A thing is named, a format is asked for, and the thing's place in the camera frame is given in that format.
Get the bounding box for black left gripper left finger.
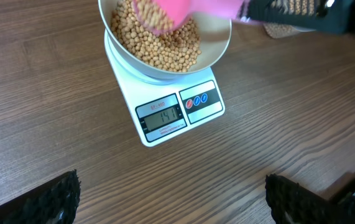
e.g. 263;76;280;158
0;170;81;224

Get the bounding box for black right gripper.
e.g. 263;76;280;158
237;0;355;34

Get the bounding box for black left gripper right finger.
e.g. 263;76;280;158
265;174;339;224

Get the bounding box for pink plastic measuring scoop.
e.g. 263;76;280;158
132;0;260;35

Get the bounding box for white bowl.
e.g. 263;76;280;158
98;0;232;79

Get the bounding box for white digital kitchen scale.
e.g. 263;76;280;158
104;34;225;147

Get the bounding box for soybeans in white bowl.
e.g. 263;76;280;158
111;0;201;72

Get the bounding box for soybeans in pink scoop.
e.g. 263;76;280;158
134;0;174;33

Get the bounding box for clear plastic bean container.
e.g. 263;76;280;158
262;22;316;39

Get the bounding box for pile of soybeans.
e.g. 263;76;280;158
263;22;299;39

